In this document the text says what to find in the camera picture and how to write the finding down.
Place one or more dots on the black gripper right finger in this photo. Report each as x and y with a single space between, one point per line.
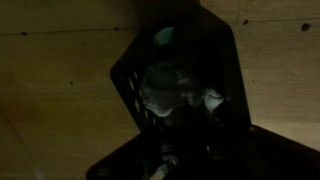
276 156

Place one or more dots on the black mesh box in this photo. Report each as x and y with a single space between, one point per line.
213 50

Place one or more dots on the grey knitted towel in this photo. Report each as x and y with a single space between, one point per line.
163 90

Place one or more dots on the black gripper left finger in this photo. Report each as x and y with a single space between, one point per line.
140 156

